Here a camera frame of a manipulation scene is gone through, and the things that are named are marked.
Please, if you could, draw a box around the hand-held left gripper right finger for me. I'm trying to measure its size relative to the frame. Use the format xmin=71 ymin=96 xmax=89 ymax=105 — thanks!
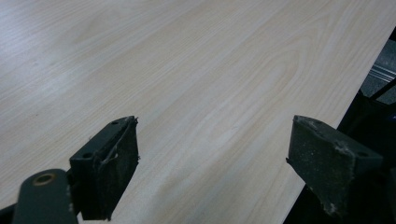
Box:
xmin=285 ymin=114 xmax=385 ymax=218

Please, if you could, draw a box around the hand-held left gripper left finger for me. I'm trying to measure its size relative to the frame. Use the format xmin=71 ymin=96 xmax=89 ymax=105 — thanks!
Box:
xmin=68 ymin=115 xmax=140 ymax=222

